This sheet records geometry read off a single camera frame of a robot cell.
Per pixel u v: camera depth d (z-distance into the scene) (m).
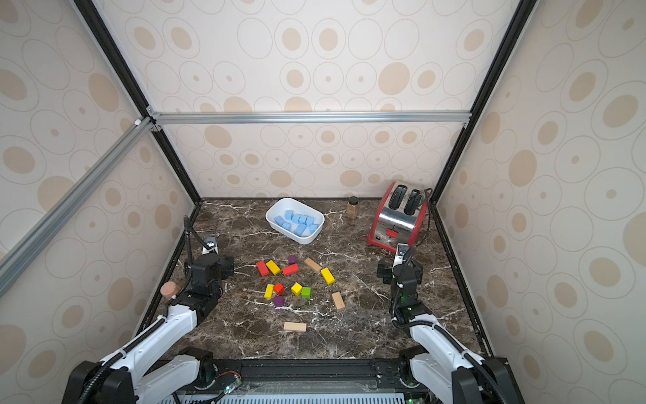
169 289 0.80
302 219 1.09
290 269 0.95
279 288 0.90
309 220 1.10
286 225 1.08
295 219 1.11
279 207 1.12
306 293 0.88
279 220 1.10
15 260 0.51
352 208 1.09
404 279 0.63
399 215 0.92
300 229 1.09
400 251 0.73
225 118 0.92
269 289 0.90
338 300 0.87
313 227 1.08
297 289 0.90
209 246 0.70
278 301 0.87
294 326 0.83
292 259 1.01
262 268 0.96
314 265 0.97
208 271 0.62
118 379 0.41
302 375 0.75
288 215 1.13
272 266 0.97
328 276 0.94
